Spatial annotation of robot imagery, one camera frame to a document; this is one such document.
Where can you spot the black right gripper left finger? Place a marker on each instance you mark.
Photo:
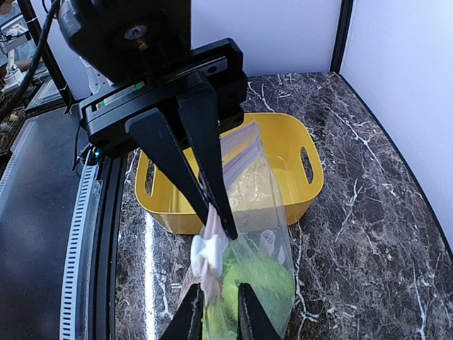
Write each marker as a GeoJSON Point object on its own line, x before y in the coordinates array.
{"type": "Point", "coordinates": [187, 321]}

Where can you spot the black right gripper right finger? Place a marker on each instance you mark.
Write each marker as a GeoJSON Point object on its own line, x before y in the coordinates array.
{"type": "Point", "coordinates": [253, 323]}

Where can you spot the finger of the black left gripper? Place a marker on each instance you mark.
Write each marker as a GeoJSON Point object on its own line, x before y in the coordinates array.
{"type": "Point", "coordinates": [152, 132]}
{"type": "Point", "coordinates": [198, 115]}

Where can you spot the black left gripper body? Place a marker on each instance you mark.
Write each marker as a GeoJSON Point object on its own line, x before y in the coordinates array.
{"type": "Point", "coordinates": [103, 116]}

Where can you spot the green chayote front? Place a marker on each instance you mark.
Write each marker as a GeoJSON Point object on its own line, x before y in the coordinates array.
{"type": "Point", "coordinates": [273, 285]}

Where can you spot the clear zip top bag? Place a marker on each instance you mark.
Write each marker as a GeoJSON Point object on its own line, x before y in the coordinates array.
{"type": "Point", "coordinates": [257, 207]}

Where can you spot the yellow plastic basket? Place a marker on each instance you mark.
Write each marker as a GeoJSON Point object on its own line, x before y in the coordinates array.
{"type": "Point", "coordinates": [293, 158]}

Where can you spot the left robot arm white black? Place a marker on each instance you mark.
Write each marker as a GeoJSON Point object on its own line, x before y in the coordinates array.
{"type": "Point", "coordinates": [125, 40]}

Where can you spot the white bag zipper slider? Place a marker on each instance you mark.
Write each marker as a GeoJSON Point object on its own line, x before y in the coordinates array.
{"type": "Point", "coordinates": [206, 255]}

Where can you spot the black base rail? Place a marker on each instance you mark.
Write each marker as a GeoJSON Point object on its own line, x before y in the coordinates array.
{"type": "Point", "coordinates": [101, 299]}

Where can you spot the left black frame post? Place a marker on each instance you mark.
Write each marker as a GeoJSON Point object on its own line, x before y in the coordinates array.
{"type": "Point", "coordinates": [37, 30]}

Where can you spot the black frame post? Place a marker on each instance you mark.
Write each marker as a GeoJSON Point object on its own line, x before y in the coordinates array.
{"type": "Point", "coordinates": [344, 18]}
{"type": "Point", "coordinates": [37, 30]}

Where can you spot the white slotted cable duct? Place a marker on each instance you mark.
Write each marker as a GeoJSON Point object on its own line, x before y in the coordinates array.
{"type": "Point", "coordinates": [77, 266]}

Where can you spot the right black frame post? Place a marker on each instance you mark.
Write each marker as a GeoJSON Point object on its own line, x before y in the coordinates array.
{"type": "Point", "coordinates": [344, 18]}

